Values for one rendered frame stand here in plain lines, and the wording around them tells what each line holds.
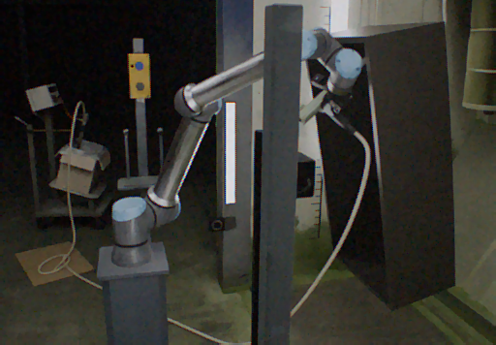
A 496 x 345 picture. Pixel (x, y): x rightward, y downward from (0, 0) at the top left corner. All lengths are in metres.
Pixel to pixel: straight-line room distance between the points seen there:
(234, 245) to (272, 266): 2.16
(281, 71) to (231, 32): 1.98
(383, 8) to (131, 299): 2.25
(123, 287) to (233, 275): 1.14
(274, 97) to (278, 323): 0.41
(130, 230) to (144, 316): 0.40
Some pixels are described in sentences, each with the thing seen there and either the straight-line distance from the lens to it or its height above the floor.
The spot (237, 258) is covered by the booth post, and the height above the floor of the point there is 0.26.
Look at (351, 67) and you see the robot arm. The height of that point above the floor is 1.52.
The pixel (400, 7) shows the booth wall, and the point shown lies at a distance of 3.13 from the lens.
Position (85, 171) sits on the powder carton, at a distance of 4.12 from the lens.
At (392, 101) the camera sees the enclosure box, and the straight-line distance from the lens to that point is 1.80.
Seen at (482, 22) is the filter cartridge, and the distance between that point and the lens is 3.06.
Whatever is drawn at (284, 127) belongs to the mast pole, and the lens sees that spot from 0.72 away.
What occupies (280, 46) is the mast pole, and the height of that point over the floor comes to 1.58.
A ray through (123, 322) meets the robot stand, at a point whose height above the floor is 0.40.
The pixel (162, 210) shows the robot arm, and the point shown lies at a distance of 2.10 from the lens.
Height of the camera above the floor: 1.57
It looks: 14 degrees down
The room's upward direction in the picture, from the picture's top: 1 degrees clockwise
